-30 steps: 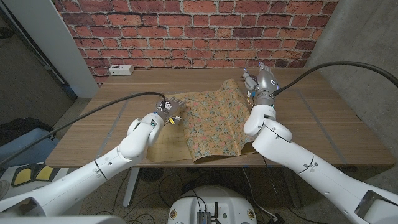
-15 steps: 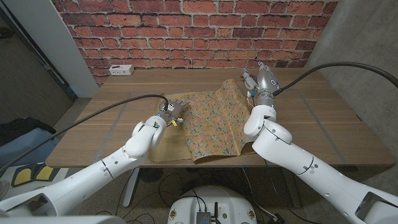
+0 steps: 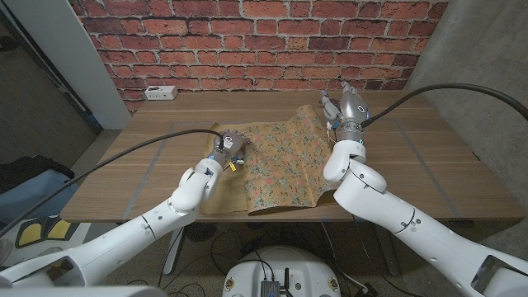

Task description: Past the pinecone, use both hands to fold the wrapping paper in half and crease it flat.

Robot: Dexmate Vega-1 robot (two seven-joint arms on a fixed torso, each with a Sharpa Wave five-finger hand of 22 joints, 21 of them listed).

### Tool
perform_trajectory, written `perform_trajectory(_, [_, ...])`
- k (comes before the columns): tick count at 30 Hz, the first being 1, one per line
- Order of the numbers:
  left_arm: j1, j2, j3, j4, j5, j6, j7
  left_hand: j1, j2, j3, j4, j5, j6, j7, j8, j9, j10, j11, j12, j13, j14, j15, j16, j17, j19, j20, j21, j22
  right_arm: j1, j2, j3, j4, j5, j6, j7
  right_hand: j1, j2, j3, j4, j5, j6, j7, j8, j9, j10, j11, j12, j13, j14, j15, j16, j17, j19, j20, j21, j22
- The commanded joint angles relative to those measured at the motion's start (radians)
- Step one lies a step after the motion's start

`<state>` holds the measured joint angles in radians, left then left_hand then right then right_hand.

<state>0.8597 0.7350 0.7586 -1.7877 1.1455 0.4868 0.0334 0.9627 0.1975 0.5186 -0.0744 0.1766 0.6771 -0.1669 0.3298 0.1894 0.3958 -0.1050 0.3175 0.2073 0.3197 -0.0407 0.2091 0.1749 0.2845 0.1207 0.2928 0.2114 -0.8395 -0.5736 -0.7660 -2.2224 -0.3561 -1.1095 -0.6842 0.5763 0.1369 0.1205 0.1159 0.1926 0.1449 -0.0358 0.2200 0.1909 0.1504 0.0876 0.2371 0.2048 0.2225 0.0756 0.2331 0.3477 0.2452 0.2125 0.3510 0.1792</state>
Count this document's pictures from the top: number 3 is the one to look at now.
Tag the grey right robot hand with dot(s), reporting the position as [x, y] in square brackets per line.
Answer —
[352, 115]

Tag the floral kraft wrapping paper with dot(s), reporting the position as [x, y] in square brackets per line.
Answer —
[284, 165]

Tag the white power strip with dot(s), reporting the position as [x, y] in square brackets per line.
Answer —
[161, 92]

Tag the white table leg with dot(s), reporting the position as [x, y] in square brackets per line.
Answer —
[173, 251]

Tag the black floor fan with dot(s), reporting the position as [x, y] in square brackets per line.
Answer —
[200, 232]

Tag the red brick printed backdrop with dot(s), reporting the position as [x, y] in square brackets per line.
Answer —
[255, 41]

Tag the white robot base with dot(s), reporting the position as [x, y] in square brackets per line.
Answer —
[284, 264]

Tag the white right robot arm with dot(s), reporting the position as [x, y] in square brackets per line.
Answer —
[392, 210]

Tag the grey electronics box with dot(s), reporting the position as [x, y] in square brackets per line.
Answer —
[270, 288]

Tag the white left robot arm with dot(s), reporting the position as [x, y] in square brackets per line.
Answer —
[123, 239]

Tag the grey table leg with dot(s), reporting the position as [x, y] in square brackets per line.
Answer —
[392, 264]

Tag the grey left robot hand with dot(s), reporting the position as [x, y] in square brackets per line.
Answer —
[231, 144]

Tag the black cloth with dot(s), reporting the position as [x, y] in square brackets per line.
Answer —
[29, 169]

